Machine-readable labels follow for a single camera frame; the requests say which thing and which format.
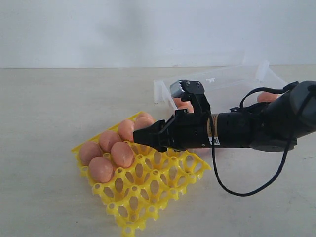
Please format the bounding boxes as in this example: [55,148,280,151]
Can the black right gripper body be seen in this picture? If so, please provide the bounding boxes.
[158,109,211,152]

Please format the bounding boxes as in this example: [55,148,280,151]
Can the brown egg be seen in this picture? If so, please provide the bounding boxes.
[257,92,280,103]
[88,157,114,183]
[99,131,121,152]
[173,98,190,108]
[79,141,102,165]
[111,142,134,168]
[177,105,194,113]
[136,112,155,121]
[134,117,155,131]
[118,119,134,142]

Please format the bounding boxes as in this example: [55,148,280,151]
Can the clear plastic container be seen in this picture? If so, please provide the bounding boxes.
[154,61,287,113]

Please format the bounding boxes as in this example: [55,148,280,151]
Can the yellow plastic egg tray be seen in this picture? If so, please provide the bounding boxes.
[73,134,210,237]

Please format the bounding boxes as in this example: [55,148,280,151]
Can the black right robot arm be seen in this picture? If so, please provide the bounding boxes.
[133,80,316,152]

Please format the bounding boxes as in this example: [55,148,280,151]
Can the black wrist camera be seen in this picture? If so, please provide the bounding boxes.
[169,80,210,114]

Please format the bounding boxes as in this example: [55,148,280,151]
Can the black cable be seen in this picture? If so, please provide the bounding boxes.
[209,82,316,197]

